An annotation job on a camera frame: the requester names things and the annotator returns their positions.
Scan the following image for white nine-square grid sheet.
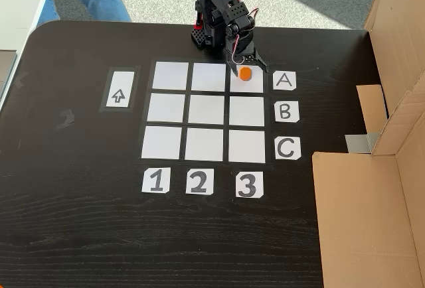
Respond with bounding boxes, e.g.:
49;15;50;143
139;58;272;166

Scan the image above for paper label letter A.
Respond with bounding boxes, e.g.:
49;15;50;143
272;71;297;92

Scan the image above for black clamp short red lever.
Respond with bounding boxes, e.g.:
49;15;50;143
193;1;204;31

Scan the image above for paper label letter B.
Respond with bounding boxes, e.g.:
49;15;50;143
274;101;300;123

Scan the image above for paper label letter C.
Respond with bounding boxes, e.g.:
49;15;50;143
274;137;301;161

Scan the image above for white arrow paper sheet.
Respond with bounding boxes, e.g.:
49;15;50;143
106;71;135;109

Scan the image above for paper label number 2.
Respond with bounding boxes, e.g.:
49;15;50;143
185;168;215;196

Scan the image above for paper label number 3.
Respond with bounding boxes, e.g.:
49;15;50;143
235;171;265;198

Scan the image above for gray tape strip on flap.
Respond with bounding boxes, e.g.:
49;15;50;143
345;131;381;155

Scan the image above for paper label number 1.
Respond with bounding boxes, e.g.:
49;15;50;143
141;167;170;194

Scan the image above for clear tape scraps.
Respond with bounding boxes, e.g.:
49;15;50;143
55;109;76;130

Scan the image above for brown cardboard screen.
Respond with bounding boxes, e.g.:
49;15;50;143
311;0;425;288

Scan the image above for white desk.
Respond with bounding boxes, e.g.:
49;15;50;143
0;0;59;113

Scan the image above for red white servo cable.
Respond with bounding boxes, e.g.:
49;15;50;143
231;8;260;64

